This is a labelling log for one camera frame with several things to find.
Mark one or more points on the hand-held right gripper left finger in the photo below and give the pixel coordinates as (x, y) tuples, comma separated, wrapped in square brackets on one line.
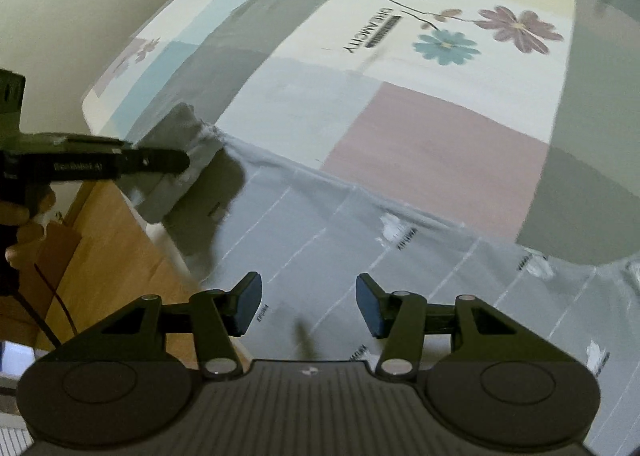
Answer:
[(247, 303)]

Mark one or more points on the patchwork flowered bed sheet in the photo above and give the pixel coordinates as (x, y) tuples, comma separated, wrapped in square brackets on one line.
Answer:
[(425, 136)]

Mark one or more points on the grey printed pajama pants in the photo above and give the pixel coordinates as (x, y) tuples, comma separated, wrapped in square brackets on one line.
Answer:
[(310, 256)]

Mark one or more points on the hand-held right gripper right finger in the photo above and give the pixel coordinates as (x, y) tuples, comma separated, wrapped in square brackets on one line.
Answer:
[(372, 306)]

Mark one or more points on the person's left hand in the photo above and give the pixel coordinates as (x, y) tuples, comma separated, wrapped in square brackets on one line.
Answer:
[(32, 236)]

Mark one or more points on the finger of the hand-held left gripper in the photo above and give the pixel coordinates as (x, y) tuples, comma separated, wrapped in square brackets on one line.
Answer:
[(160, 161)]

